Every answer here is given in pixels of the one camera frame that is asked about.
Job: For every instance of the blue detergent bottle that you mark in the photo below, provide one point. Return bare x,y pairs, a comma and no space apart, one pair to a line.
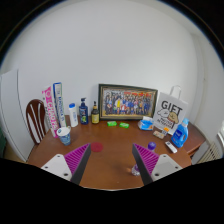
180,136

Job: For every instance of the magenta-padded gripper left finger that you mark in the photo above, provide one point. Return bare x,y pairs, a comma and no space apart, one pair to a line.
75,160

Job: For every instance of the framed group photo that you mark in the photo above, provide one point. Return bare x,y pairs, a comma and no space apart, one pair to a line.
128,102

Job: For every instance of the white door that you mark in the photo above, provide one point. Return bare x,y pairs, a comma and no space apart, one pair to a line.
11,113

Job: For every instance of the white remote control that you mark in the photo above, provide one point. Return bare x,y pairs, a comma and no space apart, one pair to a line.
171,147

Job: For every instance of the white paper gift bag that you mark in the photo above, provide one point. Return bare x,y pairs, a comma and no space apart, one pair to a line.
170,113

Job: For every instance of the amber yellow-labelled pump bottle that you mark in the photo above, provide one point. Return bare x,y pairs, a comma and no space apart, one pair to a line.
95,116

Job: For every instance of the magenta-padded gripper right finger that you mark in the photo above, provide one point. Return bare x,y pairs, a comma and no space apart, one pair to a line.
148,160

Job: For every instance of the flat round red coaster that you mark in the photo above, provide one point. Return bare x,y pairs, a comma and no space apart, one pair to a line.
97,147

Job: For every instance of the brown wooden chair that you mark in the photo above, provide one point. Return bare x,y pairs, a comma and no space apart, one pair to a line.
35,120

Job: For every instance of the dark blue pump bottle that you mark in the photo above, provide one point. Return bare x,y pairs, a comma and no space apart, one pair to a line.
83,115

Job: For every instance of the blue patterned mug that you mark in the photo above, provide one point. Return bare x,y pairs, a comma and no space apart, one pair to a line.
64,135

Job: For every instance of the orange battery pack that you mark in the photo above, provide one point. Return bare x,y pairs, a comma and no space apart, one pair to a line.
165,130

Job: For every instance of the white radiator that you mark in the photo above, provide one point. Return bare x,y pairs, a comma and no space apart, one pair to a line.
211,152

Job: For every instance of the clear purple-capped water bottle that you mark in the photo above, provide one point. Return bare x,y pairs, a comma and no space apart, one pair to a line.
152,145

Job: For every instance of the white blue-capped bottle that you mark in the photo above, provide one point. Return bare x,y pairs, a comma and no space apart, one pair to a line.
73,116

